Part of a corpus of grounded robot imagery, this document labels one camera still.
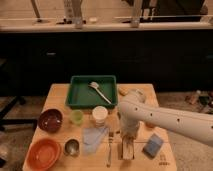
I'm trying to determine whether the yellow banana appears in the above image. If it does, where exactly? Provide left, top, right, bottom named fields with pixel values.
left=118, top=87, right=128, bottom=96

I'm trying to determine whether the green plastic tray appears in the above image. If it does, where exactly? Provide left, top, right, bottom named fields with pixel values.
left=66, top=75, right=118, bottom=109

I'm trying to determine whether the blue sponge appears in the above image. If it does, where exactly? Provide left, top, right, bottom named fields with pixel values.
left=143, top=134, right=164, bottom=158

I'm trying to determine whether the silver fork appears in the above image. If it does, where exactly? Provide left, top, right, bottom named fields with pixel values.
left=106, top=131, right=114, bottom=167

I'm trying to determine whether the small metal cup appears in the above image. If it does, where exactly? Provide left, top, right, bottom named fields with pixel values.
left=64, top=139, right=80, bottom=157

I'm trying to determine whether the white cup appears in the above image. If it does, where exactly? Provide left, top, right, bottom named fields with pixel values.
left=92, top=106, right=108, bottom=124

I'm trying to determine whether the light green cup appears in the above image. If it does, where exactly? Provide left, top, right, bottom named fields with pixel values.
left=70, top=110, right=84, bottom=125

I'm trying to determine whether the black office chair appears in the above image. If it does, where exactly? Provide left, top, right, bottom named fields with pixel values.
left=0, top=58, right=37, bottom=131

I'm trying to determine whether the orange bowl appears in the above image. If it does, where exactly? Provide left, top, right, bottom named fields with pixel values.
left=27, top=138, right=61, bottom=171

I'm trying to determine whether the orange fruit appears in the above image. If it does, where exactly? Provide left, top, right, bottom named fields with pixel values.
left=145, top=123, right=156, bottom=129

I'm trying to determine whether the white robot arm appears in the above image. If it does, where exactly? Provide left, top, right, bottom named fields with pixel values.
left=117, top=89, right=213, bottom=147

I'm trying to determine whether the light blue cloth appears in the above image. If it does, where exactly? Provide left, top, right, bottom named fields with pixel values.
left=82, top=126, right=108, bottom=154

